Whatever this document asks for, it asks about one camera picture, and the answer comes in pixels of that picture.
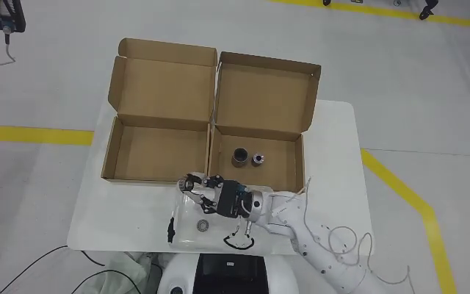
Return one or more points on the small silver metal bush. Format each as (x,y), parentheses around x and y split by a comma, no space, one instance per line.
(257,160)

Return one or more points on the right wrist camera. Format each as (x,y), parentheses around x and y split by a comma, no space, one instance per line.
(229,199)

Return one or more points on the robot body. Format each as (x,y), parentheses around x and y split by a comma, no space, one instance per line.
(227,275)

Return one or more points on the person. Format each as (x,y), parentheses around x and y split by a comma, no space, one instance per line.
(428,10)

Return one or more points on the small black part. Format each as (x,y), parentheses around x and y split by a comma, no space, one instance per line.
(171,231)

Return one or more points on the cardboard box with plain inside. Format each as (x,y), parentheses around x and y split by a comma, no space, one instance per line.
(161,92)

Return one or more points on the dark metal bush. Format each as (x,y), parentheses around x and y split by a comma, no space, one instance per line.
(239,158)

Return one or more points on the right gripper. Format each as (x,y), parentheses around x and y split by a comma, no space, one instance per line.
(255,204)

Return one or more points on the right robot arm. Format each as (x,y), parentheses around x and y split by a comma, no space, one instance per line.
(323,246)

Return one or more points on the cardboard box holding bushes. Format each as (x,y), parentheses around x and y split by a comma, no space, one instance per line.
(264,99)

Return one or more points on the clear plastic tray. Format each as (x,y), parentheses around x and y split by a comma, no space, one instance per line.
(191,213)

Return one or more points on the pale crumpled cloth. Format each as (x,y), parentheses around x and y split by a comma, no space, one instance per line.
(121,272)

